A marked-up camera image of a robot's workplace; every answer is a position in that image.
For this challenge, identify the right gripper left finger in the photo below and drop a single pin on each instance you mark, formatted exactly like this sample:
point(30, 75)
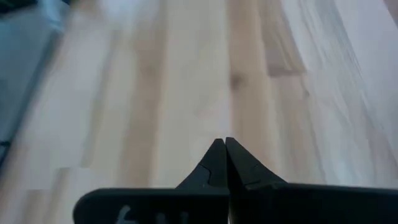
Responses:
point(155, 208)

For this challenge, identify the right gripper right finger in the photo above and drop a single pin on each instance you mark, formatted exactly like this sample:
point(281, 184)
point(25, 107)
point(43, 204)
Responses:
point(311, 208)

